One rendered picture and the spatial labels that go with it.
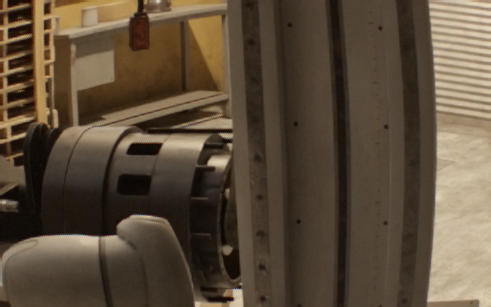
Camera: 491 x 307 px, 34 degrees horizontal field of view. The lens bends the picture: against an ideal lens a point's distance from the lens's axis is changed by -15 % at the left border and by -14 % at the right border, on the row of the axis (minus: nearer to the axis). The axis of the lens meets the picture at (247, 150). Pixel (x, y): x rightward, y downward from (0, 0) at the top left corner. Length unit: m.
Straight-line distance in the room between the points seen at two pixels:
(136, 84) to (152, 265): 7.33
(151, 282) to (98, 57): 6.15
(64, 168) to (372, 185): 1.32
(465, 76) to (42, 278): 6.92
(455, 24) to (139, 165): 5.69
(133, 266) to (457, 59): 6.86
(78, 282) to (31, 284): 0.08
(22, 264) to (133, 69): 7.29
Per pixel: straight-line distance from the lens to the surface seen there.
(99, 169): 2.55
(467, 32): 7.88
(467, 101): 8.00
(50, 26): 6.18
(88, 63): 7.30
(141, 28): 2.50
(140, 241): 1.28
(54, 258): 1.28
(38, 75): 6.06
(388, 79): 1.38
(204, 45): 9.21
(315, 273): 1.54
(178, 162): 2.51
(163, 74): 8.82
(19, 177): 2.91
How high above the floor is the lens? 1.66
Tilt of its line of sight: 13 degrees down
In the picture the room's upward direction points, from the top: 3 degrees counter-clockwise
